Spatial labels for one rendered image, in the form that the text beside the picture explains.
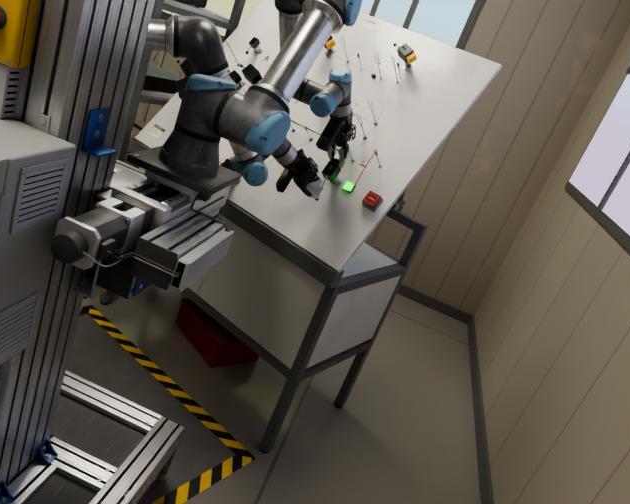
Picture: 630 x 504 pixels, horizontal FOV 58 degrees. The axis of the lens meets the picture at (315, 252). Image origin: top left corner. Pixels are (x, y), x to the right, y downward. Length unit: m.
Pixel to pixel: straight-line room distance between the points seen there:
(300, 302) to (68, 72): 1.25
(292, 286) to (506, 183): 2.39
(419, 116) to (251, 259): 0.85
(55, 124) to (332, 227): 1.12
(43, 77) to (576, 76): 3.50
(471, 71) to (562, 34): 1.86
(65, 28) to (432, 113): 1.44
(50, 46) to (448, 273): 3.56
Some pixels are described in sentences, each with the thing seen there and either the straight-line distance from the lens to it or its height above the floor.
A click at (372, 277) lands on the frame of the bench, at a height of 0.80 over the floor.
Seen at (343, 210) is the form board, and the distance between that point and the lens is 2.08.
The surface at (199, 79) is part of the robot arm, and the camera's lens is 1.42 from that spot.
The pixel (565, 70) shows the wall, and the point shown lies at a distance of 4.19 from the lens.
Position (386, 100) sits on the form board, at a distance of 2.33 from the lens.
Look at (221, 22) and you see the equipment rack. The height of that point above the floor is 1.44.
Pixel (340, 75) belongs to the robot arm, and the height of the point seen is 1.47.
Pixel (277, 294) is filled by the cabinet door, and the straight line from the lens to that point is 2.19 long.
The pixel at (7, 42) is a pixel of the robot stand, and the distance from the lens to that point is 1.21.
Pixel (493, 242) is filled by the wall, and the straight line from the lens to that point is 4.30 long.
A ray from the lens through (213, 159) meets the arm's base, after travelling 1.47.
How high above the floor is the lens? 1.60
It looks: 21 degrees down
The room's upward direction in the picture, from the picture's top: 22 degrees clockwise
